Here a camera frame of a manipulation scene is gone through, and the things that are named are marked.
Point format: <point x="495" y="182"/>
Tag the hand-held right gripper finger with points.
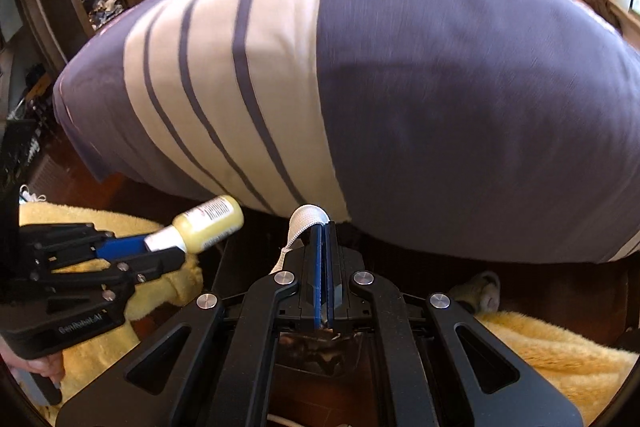
<point x="317" y="267"/>
<point x="328" y="267"/>

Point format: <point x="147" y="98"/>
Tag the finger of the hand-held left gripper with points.
<point x="150" y="264"/>
<point x="122" y="246"/>

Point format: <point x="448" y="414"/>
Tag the yellow lotion bottle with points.
<point x="210" y="223"/>

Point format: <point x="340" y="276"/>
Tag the person's left hand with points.
<point x="47" y="364"/>

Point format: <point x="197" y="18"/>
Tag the grey fluffy slipper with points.
<point x="480" y="292"/>

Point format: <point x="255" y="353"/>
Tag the blue white striped blanket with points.
<point x="425" y="107"/>

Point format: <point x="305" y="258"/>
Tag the yellow fluffy blanket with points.
<point x="550" y="357"/>

